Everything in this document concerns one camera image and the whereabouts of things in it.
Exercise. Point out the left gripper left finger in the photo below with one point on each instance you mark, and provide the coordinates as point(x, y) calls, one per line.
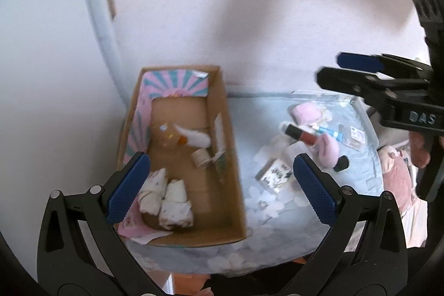
point(79, 250)

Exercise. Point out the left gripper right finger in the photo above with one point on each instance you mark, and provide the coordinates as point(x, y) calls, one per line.
point(364, 251)

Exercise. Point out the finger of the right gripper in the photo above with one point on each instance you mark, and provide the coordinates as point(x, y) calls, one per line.
point(374, 91)
point(389, 65)

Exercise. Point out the clear toothpick box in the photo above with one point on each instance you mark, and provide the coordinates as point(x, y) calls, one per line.
point(354, 138)

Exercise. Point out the blue white tube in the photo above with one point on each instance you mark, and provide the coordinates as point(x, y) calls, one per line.
point(339, 136)

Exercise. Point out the pink fluffy sock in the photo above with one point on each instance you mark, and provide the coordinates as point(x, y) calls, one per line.
point(327, 151)
point(309, 113)

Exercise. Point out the black round jar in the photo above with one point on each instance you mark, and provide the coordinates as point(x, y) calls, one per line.
point(342, 164)

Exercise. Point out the white speckled sock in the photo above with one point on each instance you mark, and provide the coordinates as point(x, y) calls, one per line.
point(152, 192)
point(176, 209)

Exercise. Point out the red lip gloss black cap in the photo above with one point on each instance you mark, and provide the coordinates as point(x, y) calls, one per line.
point(300, 135)

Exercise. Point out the floral printed small box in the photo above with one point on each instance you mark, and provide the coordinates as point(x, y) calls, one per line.
point(274, 175)

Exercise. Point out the beige tape roll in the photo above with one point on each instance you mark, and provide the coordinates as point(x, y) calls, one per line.
point(201, 158)

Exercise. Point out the person right hand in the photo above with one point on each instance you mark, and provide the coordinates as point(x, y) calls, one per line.
point(419, 155)

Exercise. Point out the pink plush pig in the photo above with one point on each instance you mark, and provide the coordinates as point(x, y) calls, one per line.
point(396, 176)

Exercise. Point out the floral grey blue cloth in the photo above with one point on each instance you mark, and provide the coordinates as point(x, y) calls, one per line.
point(280, 227)

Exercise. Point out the pink teal cardboard box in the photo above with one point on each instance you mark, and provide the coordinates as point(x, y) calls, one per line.
point(193, 99)

